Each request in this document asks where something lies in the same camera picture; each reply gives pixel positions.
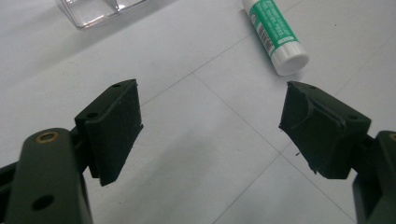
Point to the clear plastic organizer box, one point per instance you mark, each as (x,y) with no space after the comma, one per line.
(90,12)

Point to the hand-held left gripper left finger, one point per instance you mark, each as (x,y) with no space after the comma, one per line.
(112,133)

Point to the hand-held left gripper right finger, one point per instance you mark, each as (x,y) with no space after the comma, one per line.
(323,137)

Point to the green and white glue stick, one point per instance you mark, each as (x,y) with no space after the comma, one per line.
(274,31)

